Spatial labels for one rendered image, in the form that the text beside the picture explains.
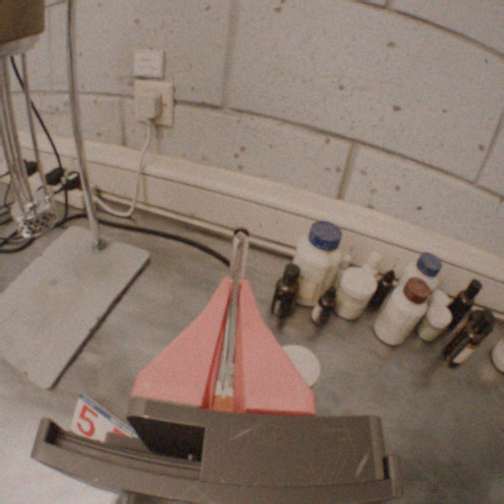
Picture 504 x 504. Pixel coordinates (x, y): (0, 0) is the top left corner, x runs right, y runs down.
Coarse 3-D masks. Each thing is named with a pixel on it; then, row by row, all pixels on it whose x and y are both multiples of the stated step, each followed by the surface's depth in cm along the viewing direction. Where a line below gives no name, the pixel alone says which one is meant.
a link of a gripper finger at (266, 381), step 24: (240, 312) 12; (240, 336) 11; (264, 336) 11; (240, 360) 10; (264, 360) 9; (288, 360) 10; (240, 384) 10; (264, 384) 8; (288, 384) 8; (240, 408) 9; (264, 408) 8; (288, 408) 8; (312, 408) 8
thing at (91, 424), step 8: (80, 400) 31; (80, 408) 31; (88, 408) 31; (80, 416) 31; (88, 416) 31; (96, 416) 31; (80, 424) 31; (88, 424) 31; (96, 424) 30; (104, 424) 30; (112, 424) 30; (80, 432) 31; (88, 432) 30; (96, 432) 30; (104, 432) 30; (120, 432) 30
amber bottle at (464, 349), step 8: (488, 312) 39; (480, 320) 39; (488, 320) 38; (464, 328) 42; (472, 328) 41; (480, 328) 39; (456, 336) 43; (464, 336) 41; (472, 336) 40; (480, 336) 40; (448, 344) 45; (456, 344) 43; (464, 344) 41; (472, 344) 40; (448, 352) 44; (456, 352) 43; (464, 352) 41; (472, 352) 41; (448, 360) 44; (456, 360) 43
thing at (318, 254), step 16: (320, 224) 46; (304, 240) 47; (320, 240) 44; (336, 240) 44; (304, 256) 46; (320, 256) 45; (336, 256) 46; (304, 272) 47; (320, 272) 46; (304, 288) 49; (320, 288) 48; (304, 304) 51
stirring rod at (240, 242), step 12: (240, 228) 12; (240, 240) 12; (240, 252) 12; (240, 264) 13; (240, 276) 13; (240, 288) 14; (228, 312) 15; (228, 324) 15; (228, 336) 16; (228, 348) 17; (228, 360) 18; (228, 372) 19; (228, 384) 20
